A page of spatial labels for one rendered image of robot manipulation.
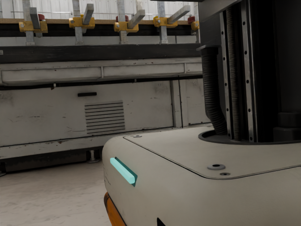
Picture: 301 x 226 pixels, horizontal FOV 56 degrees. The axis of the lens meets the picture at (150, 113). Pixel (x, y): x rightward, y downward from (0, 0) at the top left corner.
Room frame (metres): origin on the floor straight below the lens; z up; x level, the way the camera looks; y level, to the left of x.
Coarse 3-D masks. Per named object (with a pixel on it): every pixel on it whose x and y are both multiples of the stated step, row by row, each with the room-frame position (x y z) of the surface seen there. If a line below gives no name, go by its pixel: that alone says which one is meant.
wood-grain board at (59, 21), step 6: (0, 18) 1.62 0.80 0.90; (6, 18) 1.63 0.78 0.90; (12, 18) 1.64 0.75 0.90; (18, 18) 1.65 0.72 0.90; (48, 24) 1.72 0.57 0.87; (54, 24) 1.73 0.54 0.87; (60, 24) 1.74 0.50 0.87; (66, 24) 1.75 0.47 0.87; (96, 24) 1.80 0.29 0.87; (102, 24) 1.81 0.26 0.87; (108, 24) 1.83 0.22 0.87; (138, 24) 1.88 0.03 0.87; (144, 24) 1.90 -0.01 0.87; (150, 24) 1.91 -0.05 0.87; (180, 24) 1.97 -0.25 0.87; (186, 24) 1.99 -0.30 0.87
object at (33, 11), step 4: (32, 8) 1.25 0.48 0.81; (36, 8) 1.26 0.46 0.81; (32, 12) 1.25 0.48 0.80; (36, 12) 1.26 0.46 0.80; (32, 16) 1.28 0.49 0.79; (36, 16) 1.29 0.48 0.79; (32, 20) 1.34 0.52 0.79; (36, 20) 1.34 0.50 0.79; (36, 24) 1.41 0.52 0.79; (36, 28) 1.48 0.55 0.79; (36, 36) 1.65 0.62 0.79; (40, 36) 1.65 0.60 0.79
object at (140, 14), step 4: (140, 12) 1.41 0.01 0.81; (144, 12) 1.41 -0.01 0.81; (136, 16) 1.46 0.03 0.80; (140, 16) 1.42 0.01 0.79; (144, 16) 1.42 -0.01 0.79; (132, 20) 1.53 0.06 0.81; (136, 20) 1.48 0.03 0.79; (140, 20) 1.49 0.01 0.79; (128, 24) 1.62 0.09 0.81; (132, 24) 1.56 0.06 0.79; (136, 24) 1.56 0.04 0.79; (128, 28) 1.64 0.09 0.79; (132, 28) 1.64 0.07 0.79; (128, 32) 1.73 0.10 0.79
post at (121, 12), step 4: (116, 0) 1.66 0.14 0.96; (120, 0) 1.64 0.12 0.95; (120, 4) 1.64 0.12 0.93; (120, 8) 1.63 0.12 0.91; (124, 8) 1.64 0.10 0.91; (120, 12) 1.63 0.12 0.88; (124, 12) 1.64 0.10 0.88; (120, 16) 1.63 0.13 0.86; (124, 16) 1.64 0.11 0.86; (120, 20) 1.63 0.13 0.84; (124, 20) 1.64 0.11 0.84; (120, 32) 1.63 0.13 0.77; (124, 32) 1.64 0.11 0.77; (120, 36) 1.63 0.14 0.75; (124, 36) 1.64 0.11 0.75; (120, 40) 1.64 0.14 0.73; (124, 40) 1.64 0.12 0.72
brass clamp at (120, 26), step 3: (114, 24) 1.64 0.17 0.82; (117, 24) 1.62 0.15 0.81; (120, 24) 1.62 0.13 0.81; (123, 24) 1.63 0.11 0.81; (126, 24) 1.64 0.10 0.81; (114, 27) 1.65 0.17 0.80; (117, 27) 1.62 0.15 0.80; (120, 27) 1.62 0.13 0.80; (123, 27) 1.63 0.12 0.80; (126, 27) 1.63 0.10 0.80; (135, 27) 1.65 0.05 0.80; (114, 30) 1.65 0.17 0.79; (117, 30) 1.63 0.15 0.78; (126, 30) 1.64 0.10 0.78; (129, 30) 1.65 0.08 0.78; (132, 30) 1.65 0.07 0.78; (135, 30) 1.66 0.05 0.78
